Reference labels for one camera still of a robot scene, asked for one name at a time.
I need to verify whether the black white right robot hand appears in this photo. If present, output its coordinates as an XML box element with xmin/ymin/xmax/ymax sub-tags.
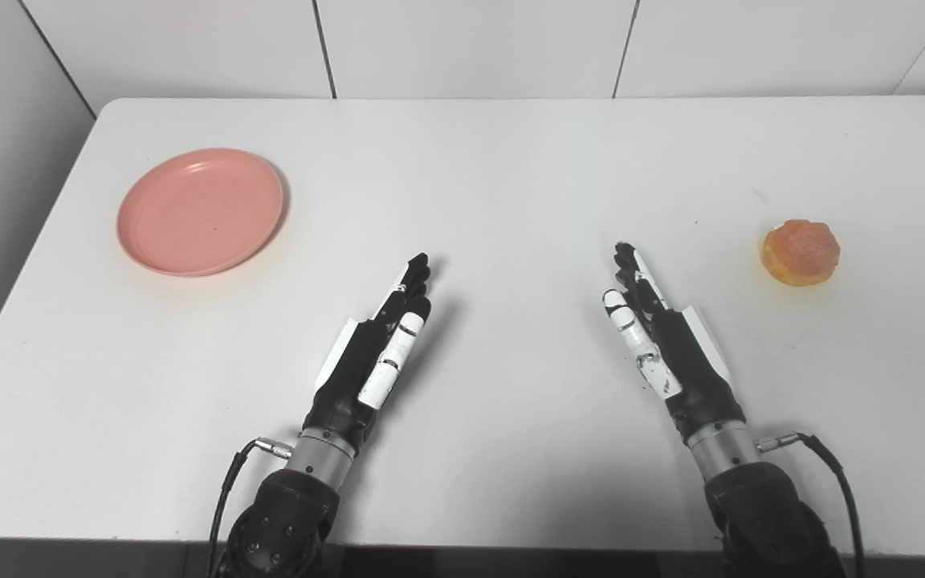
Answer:
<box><xmin>602</xmin><ymin>242</ymin><xmax>747</xmax><ymax>445</ymax></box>

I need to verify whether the orange cream puff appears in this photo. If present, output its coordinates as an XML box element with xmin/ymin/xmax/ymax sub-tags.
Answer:
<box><xmin>760</xmin><ymin>219</ymin><xmax>841</xmax><ymax>287</ymax></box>

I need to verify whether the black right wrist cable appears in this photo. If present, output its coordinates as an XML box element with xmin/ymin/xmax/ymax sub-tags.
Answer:
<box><xmin>756</xmin><ymin>432</ymin><xmax>866</xmax><ymax>578</ymax></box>

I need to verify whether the pink round plate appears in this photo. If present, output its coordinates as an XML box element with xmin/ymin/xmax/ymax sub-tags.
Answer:
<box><xmin>116</xmin><ymin>147</ymin><xmax>285</xmax><ymax>278</ymax></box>

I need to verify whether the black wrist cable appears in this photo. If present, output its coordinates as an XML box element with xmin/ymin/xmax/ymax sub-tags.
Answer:
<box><xmin>756</xmin><ymin>432</ymin><xmax>866</xmax><ymax>578</ymax></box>
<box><xmin>206</xmin><ymin>437</ymin><xmax>296</xmax><ymax>578</ymax></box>

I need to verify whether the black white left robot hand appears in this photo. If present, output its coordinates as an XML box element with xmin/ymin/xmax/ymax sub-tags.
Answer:
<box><xmin>302</xmin><ymin>254</ymin><xmax>433</xmax><ymax>450</ymax></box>

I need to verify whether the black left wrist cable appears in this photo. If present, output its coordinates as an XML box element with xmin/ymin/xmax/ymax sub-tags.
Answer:
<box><xmin>206</xmin><ymin>437</ymin><xmax>296</xmax><ymax>578</ymax></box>

